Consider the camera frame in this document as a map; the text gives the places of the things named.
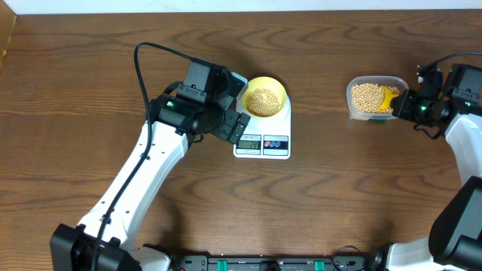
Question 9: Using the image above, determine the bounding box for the yellow plastic measuring scoop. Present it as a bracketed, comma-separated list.
[378, 86, 400, 111]

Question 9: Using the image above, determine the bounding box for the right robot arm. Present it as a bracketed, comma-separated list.
[371, 63, 481, 270]

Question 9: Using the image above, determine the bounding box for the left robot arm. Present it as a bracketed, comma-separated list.
[50, 58, 249, 270]

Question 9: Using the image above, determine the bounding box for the white digital kitchen scale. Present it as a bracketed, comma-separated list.
[233, 97, 291, 160]

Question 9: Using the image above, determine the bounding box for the yellow plastic bowl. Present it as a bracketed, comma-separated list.
[240, 76, 288, 118]

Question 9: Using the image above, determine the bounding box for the clear container of soybeans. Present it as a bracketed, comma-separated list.
[346, 75, 408, 120]

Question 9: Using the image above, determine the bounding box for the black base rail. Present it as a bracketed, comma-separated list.
[167, 255, 371, 271]

